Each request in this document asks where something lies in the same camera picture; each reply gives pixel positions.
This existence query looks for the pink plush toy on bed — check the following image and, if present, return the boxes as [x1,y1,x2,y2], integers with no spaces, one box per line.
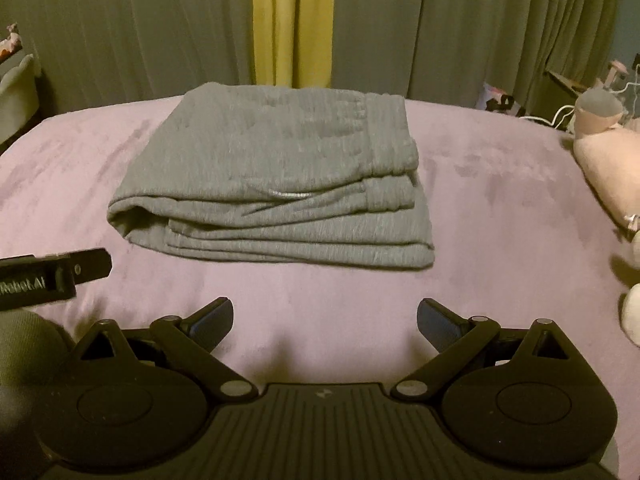
[572,86,640,348]

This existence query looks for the white charging cable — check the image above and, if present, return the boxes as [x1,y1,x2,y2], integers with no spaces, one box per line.
[516,64,640,131]

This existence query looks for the grey-green curtain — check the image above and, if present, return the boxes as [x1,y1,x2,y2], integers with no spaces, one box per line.
[1,0,622,114]

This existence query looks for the pink plush toy on dresser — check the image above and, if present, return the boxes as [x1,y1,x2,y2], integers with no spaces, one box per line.
[0,23,23,63]

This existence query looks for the dark bedside table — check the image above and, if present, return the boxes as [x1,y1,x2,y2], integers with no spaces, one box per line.
[529,70,587,120]

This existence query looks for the pink fleece bed blanket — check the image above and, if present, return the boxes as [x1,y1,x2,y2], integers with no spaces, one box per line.
[1,98,639,479]

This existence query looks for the white shell-shaped chair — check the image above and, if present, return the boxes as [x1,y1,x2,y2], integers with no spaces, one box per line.
[0,54,39,143]

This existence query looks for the yellow curtain panel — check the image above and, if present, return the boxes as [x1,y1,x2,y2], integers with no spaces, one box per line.
[252,0,334,88]

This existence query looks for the grey sweatpants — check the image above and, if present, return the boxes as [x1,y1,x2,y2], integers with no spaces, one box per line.
[107,82,435,270]

